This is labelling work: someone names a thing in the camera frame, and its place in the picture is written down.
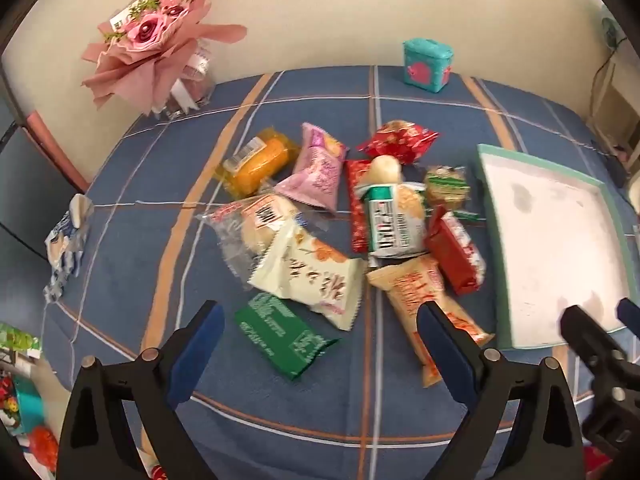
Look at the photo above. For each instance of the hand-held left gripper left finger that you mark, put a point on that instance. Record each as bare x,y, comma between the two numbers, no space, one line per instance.
200,342

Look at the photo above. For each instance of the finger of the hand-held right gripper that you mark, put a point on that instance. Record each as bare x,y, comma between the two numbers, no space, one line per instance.
630,315
585,332

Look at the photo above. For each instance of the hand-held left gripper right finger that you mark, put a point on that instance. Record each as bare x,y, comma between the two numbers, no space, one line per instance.
445,355

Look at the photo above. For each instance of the orange egg roll packet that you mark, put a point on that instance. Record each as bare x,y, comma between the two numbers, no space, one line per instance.
410,285

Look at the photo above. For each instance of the green snack packet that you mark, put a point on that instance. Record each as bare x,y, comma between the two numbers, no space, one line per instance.
280,330

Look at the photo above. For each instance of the green rimmed white tray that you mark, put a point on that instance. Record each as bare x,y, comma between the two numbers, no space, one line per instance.
550,240

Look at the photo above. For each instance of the red white snack packet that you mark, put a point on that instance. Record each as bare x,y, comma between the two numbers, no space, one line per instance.
457,255

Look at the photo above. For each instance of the cream flower print packet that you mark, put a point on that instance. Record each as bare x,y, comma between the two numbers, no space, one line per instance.
310,275

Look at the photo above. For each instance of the clear bun packet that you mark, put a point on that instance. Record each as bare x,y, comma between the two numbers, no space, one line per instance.
255,225

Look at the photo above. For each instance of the green white biscuit packet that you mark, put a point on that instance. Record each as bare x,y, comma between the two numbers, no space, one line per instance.
395,220

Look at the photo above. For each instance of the long red snack packet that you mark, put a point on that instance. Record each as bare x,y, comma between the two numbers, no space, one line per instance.
357,220

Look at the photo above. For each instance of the yellow cake packet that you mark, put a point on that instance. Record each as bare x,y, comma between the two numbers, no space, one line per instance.
260,160

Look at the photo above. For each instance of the blue white crumpled packet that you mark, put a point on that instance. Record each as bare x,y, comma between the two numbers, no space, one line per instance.
62,250

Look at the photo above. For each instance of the green round cookie packet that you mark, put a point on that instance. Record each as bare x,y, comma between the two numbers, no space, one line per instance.
447,187

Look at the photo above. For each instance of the blue plaid sheet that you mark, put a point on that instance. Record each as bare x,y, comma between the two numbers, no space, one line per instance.
150,170

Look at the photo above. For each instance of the teal plastic box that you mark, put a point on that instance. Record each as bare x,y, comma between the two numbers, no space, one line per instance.
30,405

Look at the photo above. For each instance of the green printed packet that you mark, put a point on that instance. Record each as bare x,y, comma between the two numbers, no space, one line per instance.
17,340

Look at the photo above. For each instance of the orange red bumpy ball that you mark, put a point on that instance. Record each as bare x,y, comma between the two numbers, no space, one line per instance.
42,447

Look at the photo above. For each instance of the pink snack packet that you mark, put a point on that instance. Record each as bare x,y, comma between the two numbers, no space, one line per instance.
315,170

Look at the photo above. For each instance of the cream shelf unit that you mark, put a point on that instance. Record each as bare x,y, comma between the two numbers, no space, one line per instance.
615,105

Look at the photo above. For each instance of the red cookie packet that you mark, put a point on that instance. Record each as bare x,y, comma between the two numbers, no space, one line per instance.
400,140

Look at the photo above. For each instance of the dark grey cabinet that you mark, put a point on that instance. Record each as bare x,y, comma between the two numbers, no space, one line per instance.
30,185

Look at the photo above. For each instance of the pink board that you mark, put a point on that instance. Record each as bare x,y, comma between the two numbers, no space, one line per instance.
57,150

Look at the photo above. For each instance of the clear glass vase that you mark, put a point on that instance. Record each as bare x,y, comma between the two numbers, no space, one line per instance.
192,95

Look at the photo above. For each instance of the small green fan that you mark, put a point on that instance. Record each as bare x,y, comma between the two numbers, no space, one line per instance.
611,30

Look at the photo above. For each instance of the teal toy box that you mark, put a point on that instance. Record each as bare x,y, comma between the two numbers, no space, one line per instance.
425,67

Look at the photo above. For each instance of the pink paper flower bouquet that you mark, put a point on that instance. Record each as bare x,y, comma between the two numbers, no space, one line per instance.
145,30

